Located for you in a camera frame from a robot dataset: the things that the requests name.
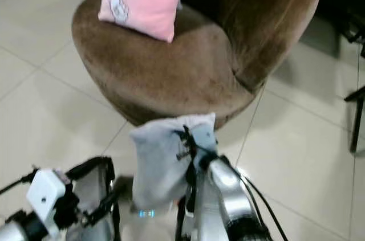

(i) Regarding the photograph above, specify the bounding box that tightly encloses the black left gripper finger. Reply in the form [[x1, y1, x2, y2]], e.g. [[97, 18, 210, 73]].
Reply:
[[86, 187, 132, 226], [66, 157, 113, 183]]

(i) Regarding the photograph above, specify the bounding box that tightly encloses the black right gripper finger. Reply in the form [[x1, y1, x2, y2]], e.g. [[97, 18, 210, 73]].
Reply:
[[174, 126, 197, 150]]

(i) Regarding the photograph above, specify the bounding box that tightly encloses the light grey fleece pillow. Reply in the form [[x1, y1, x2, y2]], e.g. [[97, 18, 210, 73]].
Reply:
[[129, 113, 216, 210]]

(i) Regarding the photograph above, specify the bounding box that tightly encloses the brown velvet round sofa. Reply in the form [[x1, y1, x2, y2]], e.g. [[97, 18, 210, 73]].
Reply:
[[71, 0, 323, 128]]

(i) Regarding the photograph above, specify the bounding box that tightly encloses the black metal stand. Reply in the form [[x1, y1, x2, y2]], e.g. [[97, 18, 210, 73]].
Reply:
[[344, 24, 365, 153]]

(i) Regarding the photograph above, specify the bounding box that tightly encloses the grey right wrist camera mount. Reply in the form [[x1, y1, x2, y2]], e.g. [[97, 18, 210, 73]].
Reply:
[[197, 126, 220, 159]]

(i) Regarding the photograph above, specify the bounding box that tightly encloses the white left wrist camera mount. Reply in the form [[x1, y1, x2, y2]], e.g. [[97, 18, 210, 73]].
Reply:
[[27, 168, 66, 222]]

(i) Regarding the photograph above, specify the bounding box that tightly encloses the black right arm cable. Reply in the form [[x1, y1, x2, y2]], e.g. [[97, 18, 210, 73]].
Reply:
[[234, 167, 289, 241]]

